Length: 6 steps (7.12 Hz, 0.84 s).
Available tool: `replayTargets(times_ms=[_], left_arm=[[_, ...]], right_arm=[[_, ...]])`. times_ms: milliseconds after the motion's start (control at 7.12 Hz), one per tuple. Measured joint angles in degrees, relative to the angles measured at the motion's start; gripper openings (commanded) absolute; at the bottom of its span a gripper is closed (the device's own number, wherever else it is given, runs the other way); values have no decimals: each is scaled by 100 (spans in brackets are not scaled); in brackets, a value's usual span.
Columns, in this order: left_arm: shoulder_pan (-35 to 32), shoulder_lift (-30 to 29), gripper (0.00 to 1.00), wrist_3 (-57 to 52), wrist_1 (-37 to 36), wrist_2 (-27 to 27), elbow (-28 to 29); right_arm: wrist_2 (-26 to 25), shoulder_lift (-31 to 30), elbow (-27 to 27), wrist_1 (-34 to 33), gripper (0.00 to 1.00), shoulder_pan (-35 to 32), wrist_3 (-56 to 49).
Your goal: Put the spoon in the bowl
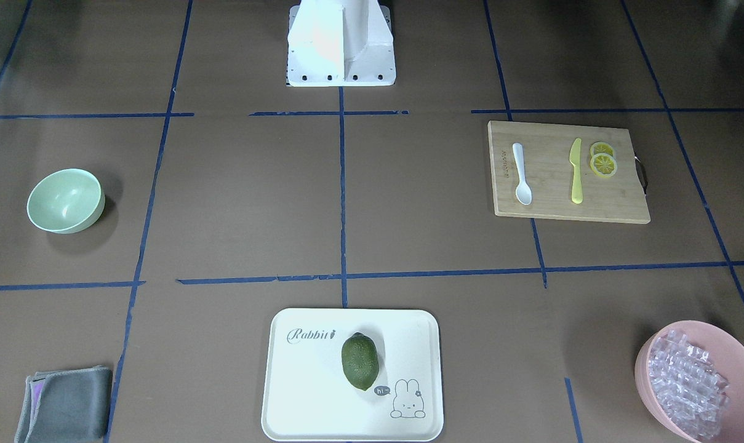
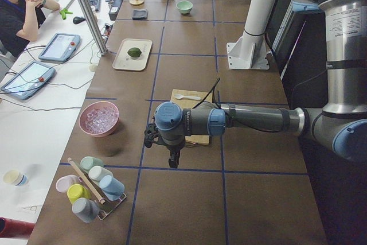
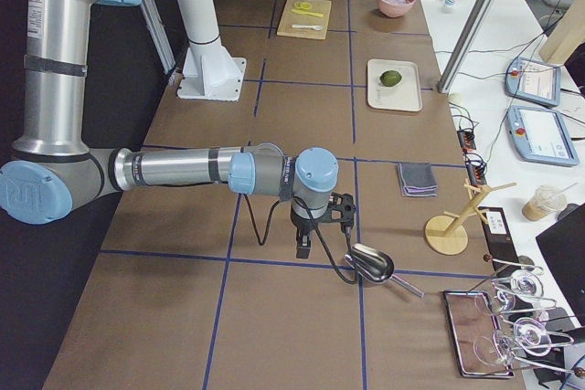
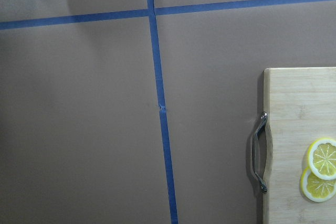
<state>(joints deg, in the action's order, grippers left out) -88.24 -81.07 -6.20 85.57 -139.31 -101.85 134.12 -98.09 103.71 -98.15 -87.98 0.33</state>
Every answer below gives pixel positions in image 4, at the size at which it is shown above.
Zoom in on bamboo cutting board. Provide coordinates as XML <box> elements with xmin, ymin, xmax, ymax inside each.
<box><xmin>263</xmin><ymin>67</ymin><xmax>335</xmax><ymax>223</ymax></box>

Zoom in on upper lemon slice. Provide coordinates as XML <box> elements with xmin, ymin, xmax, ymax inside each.
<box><xmin>307</xmin><ymin>137</ymin><xmax>335</xmax><ymax>180</ymax></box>

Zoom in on lemon slice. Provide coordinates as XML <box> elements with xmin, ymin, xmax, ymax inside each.
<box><xmin>307</xmin><ymin>137</ymin><xmax>335</xmax><ymax>180</ymax></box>
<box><xmin>300</xmin><ymin>167</ymin><xmax>335</xmax><ymax>203</ymax></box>

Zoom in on lower lemon slice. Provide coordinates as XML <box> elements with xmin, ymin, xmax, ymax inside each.
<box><xmin>300</xmin><ymin>167</ymin><xmax>335</xmax><ymax>203</ymax></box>

